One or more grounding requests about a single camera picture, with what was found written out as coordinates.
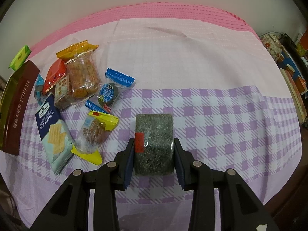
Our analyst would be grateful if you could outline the black sesame cake block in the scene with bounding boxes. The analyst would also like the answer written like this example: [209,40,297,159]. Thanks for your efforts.
[135,114,174,176]

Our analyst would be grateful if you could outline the brown labelled sesame cake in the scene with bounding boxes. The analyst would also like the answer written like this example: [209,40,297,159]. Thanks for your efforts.
[54,74,75,110]

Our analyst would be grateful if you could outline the blue dark candy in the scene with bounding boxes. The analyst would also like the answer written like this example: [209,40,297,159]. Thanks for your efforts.
[34,74,46,105]

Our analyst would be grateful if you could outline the blue soda cracker pack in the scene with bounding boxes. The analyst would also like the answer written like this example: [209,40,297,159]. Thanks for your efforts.
[35,94,74,175]

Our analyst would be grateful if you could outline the cluttered side shelf items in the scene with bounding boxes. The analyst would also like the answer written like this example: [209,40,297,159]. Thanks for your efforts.
[259,31,307,124]

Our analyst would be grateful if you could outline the clear crispy cake pack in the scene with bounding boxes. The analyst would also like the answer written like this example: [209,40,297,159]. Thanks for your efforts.
[65,50,101,100]

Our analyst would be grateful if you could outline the orange yellow snack packet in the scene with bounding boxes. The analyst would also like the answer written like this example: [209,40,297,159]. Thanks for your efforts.
[56,40,99,62]

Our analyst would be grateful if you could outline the red snack packet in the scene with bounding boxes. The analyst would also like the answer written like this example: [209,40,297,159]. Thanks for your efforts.
[43,59,66,94]

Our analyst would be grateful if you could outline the gold toffee tin box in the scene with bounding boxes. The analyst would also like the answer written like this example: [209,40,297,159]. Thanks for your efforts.
[1,60,40,156]

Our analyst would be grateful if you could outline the yellow round cookie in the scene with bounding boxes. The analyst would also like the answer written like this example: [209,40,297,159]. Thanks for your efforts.
[71,110,120,165]

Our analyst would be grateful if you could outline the blue round candy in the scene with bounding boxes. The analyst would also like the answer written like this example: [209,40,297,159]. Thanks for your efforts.
[85,68,135,114]

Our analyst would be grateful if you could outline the green tissue pack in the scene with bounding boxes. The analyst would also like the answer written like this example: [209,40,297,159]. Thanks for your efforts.
[9,45,31,71]

